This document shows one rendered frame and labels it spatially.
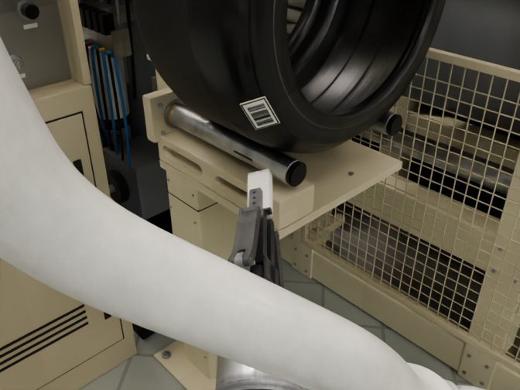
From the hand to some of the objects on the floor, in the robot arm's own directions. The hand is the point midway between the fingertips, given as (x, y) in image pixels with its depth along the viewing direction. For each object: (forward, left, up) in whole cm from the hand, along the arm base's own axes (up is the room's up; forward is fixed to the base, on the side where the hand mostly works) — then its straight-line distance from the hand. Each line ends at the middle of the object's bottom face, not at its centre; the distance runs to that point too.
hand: (260, 194), depth 72 cm
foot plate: (+59, +32, -94) cm, 116 cm away
